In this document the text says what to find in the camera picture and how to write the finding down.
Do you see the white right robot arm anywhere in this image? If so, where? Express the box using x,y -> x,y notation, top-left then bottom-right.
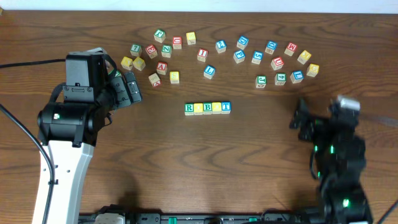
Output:
289,96 -> 374,223

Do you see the blue L right block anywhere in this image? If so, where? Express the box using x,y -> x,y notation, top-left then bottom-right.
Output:
290,70 -> 304,83

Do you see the blue d block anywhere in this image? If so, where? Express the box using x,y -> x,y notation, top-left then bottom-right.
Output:
236,35 -> 249,50
265,40 -> 277,55

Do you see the green Z wooden block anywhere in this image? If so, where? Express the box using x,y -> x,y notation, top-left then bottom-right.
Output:
161,45 -> 172,58

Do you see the green J wooden block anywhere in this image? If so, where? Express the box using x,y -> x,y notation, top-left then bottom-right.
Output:
154,29 -> 166,43

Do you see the green B wooden block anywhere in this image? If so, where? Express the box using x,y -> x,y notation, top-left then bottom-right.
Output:
203,102 -> 213,114

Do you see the green J lower block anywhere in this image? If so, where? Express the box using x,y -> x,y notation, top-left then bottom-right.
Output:
256,75 -> 267,88

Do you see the green R wooden block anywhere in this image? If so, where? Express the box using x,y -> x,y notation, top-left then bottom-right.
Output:
184,103 -> 194,116

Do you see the blue D right block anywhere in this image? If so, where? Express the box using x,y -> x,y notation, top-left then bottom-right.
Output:
265,40 -> 277,55

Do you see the yellow K wooden block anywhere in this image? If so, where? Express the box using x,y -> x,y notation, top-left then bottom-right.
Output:
121,57 -> 133,70

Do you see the blue T wooden block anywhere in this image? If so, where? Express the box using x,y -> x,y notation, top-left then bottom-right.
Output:
221,101 -> 231,114

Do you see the red U wooden block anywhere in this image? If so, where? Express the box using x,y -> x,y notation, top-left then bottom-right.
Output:
172,36 -> 182,49

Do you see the red E wooden block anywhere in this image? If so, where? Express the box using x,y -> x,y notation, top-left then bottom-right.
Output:
145,45 -> 158,59

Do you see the green 7 wooden block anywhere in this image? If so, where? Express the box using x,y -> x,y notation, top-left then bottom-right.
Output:
130,44 -> 142,57

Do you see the blue D left block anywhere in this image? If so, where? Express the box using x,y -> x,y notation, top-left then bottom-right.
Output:
236,35 -> 249,50

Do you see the yellow K right block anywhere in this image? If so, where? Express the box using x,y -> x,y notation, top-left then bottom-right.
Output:
297,50 -> 312,65

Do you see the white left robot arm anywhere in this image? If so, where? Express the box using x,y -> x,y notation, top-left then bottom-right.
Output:
32,72 -> 140,223

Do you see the red U right block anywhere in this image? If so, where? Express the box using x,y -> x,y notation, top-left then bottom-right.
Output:
271,57 -> 284,70

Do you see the red A upright block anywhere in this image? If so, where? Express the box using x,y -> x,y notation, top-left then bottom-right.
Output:
156,62 -> 168,75

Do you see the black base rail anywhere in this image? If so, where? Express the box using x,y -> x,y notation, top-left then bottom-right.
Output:
77,204 -> 326,224

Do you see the yellow top wooden block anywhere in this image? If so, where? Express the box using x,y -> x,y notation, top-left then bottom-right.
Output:
186,32 -> 197,45

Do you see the blue 5 wooden block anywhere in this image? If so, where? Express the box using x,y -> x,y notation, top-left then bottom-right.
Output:
251,50 -> 264,65

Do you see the yellow G wooden block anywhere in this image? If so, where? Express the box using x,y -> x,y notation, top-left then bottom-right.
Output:
307,63 -> 320,77

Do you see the green 4 wooden block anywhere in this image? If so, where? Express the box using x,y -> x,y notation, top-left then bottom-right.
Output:
275,73 -> 287,86

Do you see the red M wooden block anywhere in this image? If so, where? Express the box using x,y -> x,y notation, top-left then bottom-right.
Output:
284,42 -> 297,56

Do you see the blue 2 wooden block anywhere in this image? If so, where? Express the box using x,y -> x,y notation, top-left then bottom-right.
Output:
215,40 -> 227,54

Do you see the blue P wooden block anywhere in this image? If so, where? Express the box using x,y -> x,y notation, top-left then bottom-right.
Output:
233,50 -> 246,63

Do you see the red I wooden block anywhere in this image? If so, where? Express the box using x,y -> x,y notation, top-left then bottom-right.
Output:
197,49 -> 208,62

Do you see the yellow S wooden block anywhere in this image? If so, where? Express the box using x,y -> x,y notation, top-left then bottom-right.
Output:
169,71 -> 180,84

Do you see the yellow C wooden block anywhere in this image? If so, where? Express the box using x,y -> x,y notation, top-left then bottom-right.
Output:
133,57 -> 146,71

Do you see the yellow O block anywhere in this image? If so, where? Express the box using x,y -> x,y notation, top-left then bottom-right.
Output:
211,102 -> 222,114
193,103 -> 203,115

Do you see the tilted red A block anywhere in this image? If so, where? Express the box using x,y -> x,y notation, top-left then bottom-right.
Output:
148,73 -> 161,87

